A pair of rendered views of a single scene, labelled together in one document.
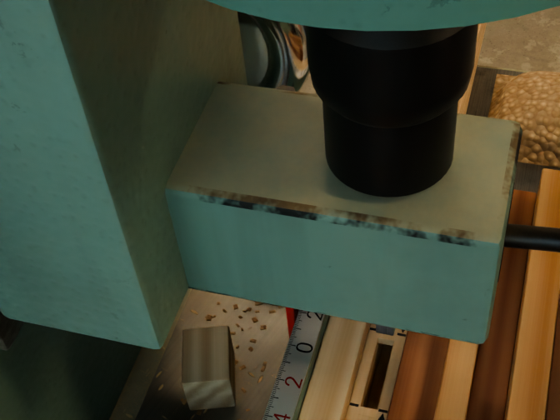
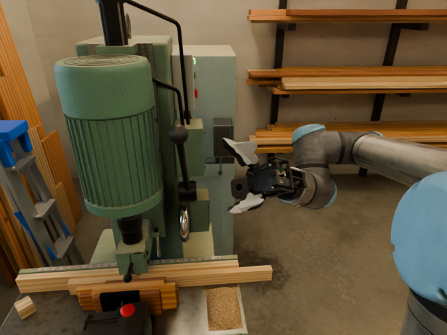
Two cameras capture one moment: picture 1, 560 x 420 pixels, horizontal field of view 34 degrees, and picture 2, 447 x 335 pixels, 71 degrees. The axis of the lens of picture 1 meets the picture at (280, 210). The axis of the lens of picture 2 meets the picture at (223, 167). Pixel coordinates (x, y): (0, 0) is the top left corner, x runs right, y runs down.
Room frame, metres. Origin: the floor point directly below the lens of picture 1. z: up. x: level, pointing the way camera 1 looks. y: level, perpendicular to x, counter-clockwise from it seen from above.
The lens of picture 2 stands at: (0.18, -0.70, 1.59)
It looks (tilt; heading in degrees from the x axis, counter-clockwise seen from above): 27 degrees down; 63
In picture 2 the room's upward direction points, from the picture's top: straight up
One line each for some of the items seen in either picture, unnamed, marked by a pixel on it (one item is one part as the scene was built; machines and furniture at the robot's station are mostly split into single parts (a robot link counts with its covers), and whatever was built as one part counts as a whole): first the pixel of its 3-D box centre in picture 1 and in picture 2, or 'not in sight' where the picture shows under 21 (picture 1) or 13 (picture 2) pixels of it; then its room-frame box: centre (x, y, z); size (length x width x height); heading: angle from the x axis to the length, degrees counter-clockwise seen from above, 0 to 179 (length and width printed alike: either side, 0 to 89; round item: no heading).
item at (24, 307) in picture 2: not in sight; (24, 307); (-0.02, 0.01, 0.92); 0.03 x 0.03 x 0.03; 20
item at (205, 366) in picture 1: (209, 367); not in sight; (0.33, 0.06, 0.82); 0.04 x 0.03 x 0.03; 178
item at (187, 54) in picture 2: not in sight; (183, 80); (0.51, 0.20, 1.40); 0.10 x 0.06 x 0.16; 69
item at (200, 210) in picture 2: not in sight; (195, 210); (0.47, 0.07, 1.02); 0.09 x 0.07 x 0.12; 159
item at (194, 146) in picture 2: not in sight; (190, 147); (0.48, 0.10, 1.23); 0.09 x 0.08 x 0.15; 69
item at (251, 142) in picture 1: (345, 216); (137, 246); (0.27, -0.03, 1.03); 0.14 x 0.07 x 0.09; 69
